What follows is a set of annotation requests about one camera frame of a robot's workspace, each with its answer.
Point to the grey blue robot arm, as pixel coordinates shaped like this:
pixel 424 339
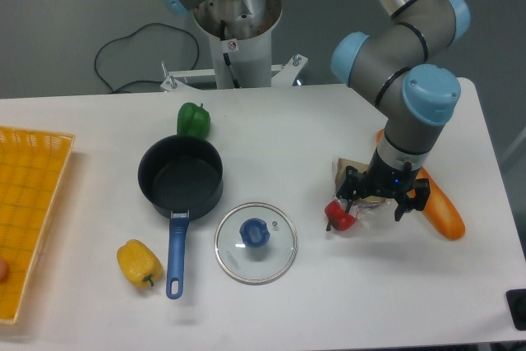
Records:
pixel 391 71

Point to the toast slice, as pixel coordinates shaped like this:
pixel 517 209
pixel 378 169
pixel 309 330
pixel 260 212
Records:
pixel 352 201

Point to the yellow bell pepper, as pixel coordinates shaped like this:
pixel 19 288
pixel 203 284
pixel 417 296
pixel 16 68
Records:
pixel 139 264

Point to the glass pot lid blue knob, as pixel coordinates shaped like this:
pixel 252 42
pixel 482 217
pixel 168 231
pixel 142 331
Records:
pixel 255 243

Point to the yellow woven basket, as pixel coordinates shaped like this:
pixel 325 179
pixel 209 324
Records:
pixel 32 165

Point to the red bell pepper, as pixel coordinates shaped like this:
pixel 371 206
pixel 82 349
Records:
pixel 338 218

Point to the green bell pepper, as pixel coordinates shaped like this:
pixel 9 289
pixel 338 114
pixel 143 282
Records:
pixel 193 120

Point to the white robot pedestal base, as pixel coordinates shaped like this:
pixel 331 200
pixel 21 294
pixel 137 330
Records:
pixel 240 40

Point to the dark saucepan blue handle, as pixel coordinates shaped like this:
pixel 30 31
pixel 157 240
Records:
pixel 182 178

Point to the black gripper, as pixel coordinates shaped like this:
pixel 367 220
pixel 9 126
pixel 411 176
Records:
pixel 383 180

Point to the orange baguette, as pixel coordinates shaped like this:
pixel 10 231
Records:
pixel 441 212

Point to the black device at table edge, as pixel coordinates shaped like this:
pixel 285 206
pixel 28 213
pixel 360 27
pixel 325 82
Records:
pixel 516 302

